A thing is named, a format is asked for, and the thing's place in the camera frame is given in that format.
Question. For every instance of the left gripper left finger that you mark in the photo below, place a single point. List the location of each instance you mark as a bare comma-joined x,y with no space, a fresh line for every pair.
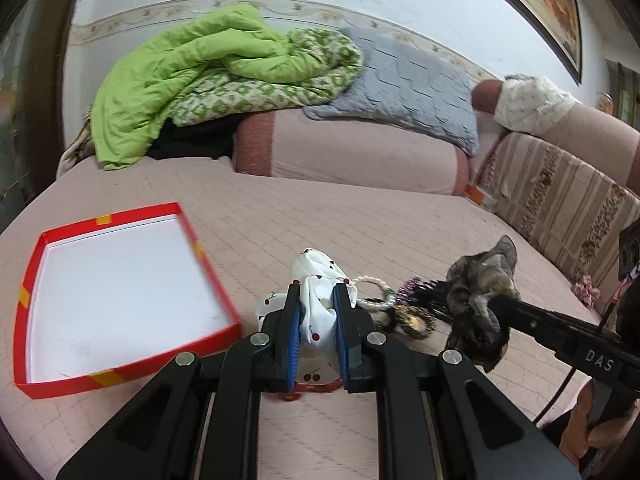
279,370

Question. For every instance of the red polka dot scrunchie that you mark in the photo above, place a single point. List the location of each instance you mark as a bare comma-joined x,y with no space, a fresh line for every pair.
300,388

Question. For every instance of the orange clear plastic box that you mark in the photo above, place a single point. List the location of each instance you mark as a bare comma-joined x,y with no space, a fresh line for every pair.
480,197

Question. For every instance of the wooden stained glass door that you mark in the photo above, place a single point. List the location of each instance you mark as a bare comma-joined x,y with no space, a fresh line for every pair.
34,37

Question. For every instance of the red white tray box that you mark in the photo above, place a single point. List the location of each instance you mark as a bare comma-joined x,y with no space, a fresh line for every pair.
113,298

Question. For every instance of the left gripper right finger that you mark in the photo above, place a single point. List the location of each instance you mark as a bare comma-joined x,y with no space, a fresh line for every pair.
351,329

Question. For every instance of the pink long bolster pillow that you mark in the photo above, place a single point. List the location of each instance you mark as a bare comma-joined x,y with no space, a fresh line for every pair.
287,144

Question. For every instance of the striped floral cushion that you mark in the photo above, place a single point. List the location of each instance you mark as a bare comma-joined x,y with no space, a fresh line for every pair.
565,208

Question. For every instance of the pink small scrunchie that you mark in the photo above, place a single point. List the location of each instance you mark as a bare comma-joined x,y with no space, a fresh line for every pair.
586,292

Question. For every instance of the grey quilted pillow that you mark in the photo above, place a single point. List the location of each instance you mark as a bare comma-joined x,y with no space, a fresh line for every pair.
405,87

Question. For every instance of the white patterned cloth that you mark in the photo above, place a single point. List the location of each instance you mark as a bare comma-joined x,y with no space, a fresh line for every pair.
533,105

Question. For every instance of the green quilt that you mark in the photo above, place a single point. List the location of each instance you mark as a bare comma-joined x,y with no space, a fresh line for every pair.
226,62

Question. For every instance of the white cherry print scrunchie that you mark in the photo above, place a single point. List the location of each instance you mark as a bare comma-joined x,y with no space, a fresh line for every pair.
317,274

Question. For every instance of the grey sheer scrunchie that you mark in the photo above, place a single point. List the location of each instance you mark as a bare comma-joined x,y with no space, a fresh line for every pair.
471,282

